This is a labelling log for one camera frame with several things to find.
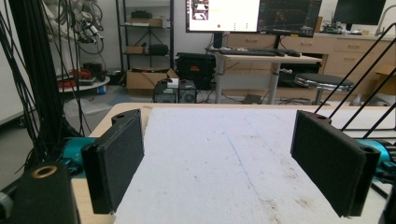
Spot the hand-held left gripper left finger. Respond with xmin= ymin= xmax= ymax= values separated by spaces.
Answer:
xmin=81 ymin=108 xmax=146 ymax=216

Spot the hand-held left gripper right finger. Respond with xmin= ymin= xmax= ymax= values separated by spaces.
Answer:
xmin=290 ymin=109 xmax=382 ymax=218

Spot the black round stool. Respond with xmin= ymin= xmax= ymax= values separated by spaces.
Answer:
xmin=293 ymin=72 xmax=356 ymax=106

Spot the white round platform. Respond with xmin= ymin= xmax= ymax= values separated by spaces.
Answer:
xmin=57 ymin=76 xmax=111 ymax=94

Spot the black computer tower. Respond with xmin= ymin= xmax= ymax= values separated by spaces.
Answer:
xmin=177 ymin=79 xmax=198 ymax=104
xmin=152 ymin=77 xmax=180 ymax=104

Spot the open cardboard box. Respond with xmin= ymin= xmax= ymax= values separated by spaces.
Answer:
xmin=125 ymin=67 xmax=179 ymax=91

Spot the small cardboard box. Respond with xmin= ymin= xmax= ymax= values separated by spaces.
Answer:
xmin=373 ymin=63 xmax=396 ymax=96

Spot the wooden cabinet counter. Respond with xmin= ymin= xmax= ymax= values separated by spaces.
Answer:
xmin=224 ymin=31 xmax=396 ymax=98

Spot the black hard case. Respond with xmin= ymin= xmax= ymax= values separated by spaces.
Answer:
xmin=175 ymin=51 xmax=218 ymax=91

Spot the wooden standing desk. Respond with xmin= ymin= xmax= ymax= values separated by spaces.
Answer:
xmin=205 ymin=46 xmax=323 ymax=105

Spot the black metal shelf rack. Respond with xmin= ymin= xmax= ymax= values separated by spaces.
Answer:
xmin=115 ymin=0 xmax=176 ymax=73

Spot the black keyboard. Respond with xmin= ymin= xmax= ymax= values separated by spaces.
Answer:
xmin=217 ymin=47 xmax=287 ymax=58

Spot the monitor with dark screen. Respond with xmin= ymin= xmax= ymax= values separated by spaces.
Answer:
xmin=257 ymin=0 xmax=323 ymax=39

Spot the metal faucet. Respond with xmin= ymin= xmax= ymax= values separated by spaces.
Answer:
xmin=375 ymin=4 xmax=396 ymax=37

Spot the black switched-off monitor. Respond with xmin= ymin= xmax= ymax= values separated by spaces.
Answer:
xmin=332 ymin=0 xmax=388 ymax=32

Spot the monitor with white screen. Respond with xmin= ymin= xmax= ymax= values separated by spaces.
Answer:
xmin=185 ymin=0 xmax=262 ymax=34

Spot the red cable coil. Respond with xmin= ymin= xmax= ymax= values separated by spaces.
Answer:
xmin=57 ymin=68 xmax=94 ymax=89

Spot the bundle of black cables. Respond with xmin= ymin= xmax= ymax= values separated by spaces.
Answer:
xmin=0 ymin=0 xmax=92 ymax=175

